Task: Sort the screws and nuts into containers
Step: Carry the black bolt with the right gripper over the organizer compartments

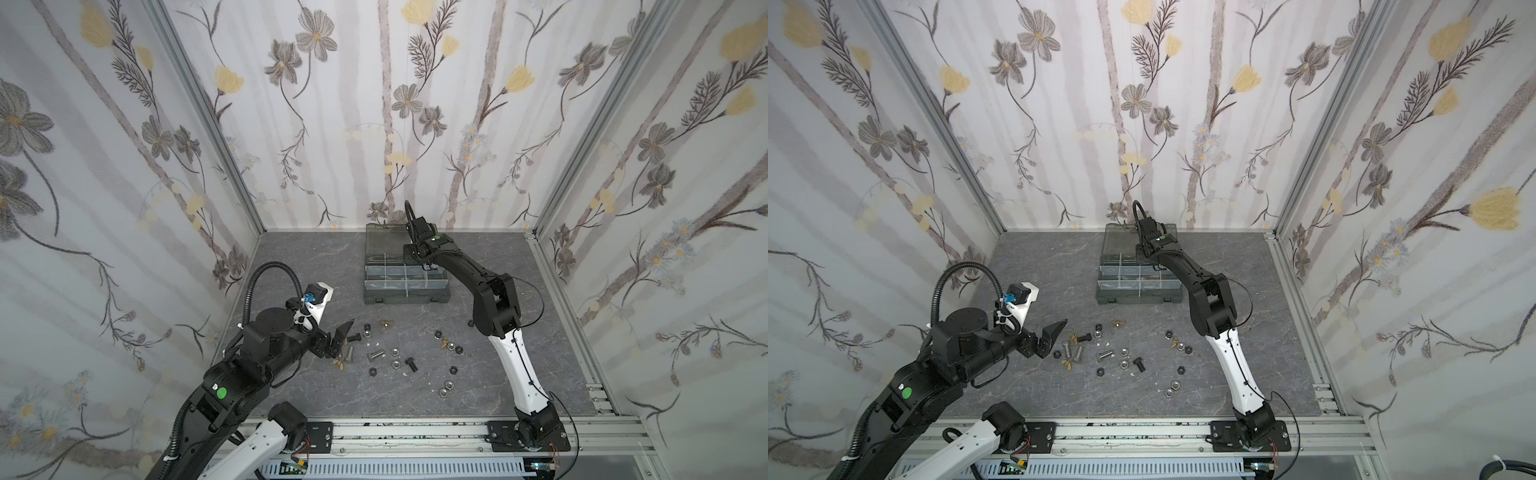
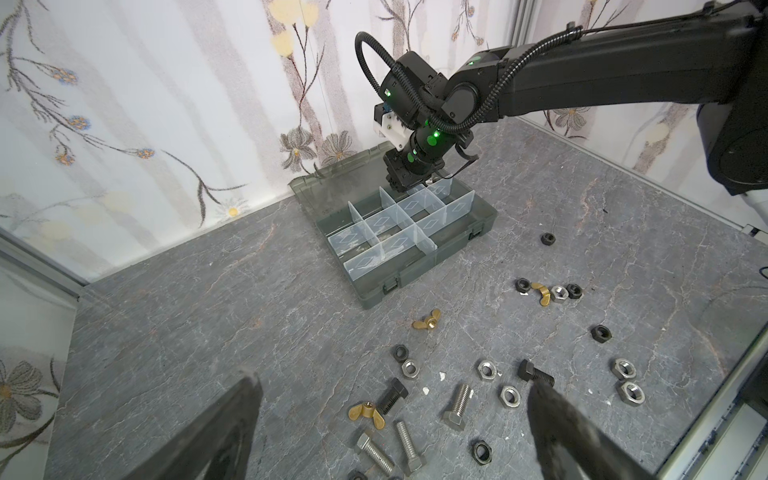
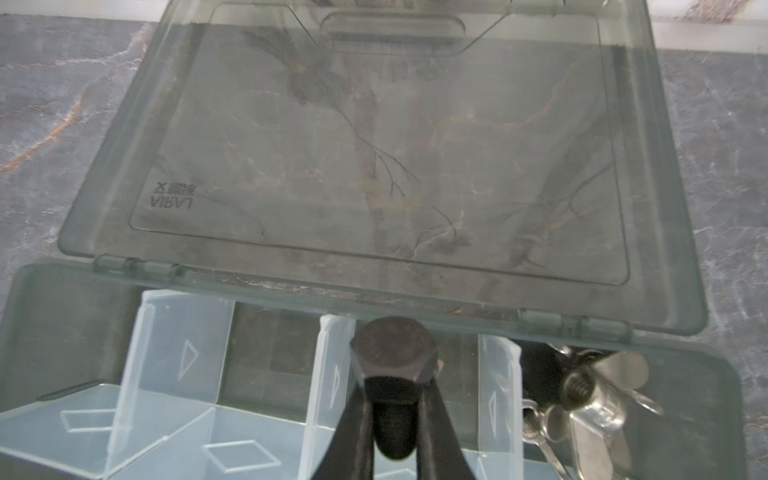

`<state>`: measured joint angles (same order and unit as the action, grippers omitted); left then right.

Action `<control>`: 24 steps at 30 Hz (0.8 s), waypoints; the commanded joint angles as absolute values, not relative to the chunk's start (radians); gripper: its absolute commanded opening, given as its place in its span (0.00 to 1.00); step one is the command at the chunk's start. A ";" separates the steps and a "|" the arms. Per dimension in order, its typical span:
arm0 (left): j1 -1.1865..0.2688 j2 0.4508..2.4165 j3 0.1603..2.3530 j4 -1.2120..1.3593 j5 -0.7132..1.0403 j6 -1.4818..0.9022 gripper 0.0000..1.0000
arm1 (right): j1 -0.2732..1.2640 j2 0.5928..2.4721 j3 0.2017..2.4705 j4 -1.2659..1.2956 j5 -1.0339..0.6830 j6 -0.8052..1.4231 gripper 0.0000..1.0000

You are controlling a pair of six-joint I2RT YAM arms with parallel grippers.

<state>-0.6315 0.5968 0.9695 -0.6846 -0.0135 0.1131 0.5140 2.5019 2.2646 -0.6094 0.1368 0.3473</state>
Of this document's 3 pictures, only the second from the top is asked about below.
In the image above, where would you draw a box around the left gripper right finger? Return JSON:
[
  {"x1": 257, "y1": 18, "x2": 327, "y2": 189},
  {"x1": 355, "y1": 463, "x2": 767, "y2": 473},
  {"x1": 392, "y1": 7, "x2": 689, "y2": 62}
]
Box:
[{"x1": 527, "y1": 380, "x2": 654, "y2": 479}]

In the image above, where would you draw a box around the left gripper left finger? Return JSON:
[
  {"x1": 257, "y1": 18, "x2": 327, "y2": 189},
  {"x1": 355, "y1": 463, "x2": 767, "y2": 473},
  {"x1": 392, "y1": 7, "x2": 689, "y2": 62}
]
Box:
[{"x1": 126, "y1": 373, "x2": 263, "y2": 479}]

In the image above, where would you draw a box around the green compartment organizer box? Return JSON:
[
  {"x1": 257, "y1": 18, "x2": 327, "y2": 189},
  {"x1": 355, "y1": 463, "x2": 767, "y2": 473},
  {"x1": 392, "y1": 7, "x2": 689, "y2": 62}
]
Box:
[{"x1": 289, "y1": 142, "x2": 498, "y2": 309}]

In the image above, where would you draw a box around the silver bolt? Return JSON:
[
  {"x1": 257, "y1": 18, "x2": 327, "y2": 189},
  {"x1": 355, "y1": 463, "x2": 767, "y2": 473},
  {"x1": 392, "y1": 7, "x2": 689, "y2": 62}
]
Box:
[{"x1": 442, "y1": 383, "x2": 471, "y2": 432}]

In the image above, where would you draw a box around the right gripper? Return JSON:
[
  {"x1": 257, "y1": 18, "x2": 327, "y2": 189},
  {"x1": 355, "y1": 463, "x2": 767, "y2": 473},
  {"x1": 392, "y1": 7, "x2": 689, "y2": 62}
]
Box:
[{"x1": 383, "y1": 128, "x2": 447, "y2": 193}]

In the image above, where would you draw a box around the silver nut pair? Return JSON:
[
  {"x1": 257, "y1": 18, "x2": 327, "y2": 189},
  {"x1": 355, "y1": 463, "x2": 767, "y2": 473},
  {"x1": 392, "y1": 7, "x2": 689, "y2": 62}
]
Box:
[{"x1": 611, "y1": 358, "x2": 646, "y2": 406}]

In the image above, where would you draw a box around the brass wing nut top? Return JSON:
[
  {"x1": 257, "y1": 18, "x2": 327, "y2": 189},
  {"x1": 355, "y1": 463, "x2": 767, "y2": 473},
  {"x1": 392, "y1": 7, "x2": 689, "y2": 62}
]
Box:
[{"x1": 411, "y1": 309, "x2": 442, "y2": 330}]

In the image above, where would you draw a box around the brass wing nut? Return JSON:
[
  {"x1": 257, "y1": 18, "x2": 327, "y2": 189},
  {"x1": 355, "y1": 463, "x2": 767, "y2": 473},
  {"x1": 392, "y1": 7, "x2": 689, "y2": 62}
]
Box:
[
  {"x1": 411, "y1": 309, "x2": 442, "y2": 330},
  {"x1": 348, "y1": 401, "x2": 386, "y2": 430}
]

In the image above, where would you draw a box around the black nut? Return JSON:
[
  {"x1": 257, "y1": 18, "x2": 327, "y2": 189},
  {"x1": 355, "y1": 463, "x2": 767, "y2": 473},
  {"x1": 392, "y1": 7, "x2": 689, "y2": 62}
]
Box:
[
  {"x1": 540, "y1": 232, "x2": 556, "y2": 246},
  {"x1": 471, "y1": 439, "x2": 493, "y2": 466}
]

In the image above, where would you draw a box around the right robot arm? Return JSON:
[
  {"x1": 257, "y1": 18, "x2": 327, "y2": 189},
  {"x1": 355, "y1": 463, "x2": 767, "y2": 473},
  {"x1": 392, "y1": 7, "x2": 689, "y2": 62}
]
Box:
[{"x1": 354, "y1": 1, "x2": 767, "y2": 195}]

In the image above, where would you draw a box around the black bolt center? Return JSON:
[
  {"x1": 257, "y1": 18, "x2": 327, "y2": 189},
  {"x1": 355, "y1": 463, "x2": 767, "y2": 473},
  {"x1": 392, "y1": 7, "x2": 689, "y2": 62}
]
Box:
[{"x1": 517, "y1": 359, "x2": 555, "y2": 387}]

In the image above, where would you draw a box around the black nut lower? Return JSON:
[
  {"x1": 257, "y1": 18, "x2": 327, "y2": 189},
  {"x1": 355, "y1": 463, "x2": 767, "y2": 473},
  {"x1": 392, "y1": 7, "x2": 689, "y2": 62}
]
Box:
[{"x1": 471, "y1": 439, "x2": 493, "y2": 466}]

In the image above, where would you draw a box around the black bolt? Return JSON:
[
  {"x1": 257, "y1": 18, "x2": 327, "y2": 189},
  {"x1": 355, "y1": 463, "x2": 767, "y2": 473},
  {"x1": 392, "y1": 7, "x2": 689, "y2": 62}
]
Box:
[
  {"x1": 376, "y1": 378, "x2": 409, "y2": 416},
  {"x1": 517, "y1": 359, "x2": 555, "y2": 387}
]

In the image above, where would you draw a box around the brass wing nut left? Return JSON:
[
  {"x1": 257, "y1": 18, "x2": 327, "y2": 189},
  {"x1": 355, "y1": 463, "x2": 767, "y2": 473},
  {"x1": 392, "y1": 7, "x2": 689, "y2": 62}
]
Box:
[{"x1": 348, "y1": 401, "x2": 386, "y2": 430}]

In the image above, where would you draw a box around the black nut far right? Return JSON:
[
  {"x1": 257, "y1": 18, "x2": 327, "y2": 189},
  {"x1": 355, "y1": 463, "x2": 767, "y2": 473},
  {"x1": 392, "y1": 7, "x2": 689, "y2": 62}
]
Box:
[{"x1": 540, "y1": 232, "x2": 556, "y2": 246}]

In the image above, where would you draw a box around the black bolt left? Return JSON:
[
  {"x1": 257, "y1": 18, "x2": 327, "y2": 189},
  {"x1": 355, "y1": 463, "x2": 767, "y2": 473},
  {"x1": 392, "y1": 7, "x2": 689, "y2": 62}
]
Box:
[{"x1": 376, "y1": 378, "x2": 409, "y2": 416}]

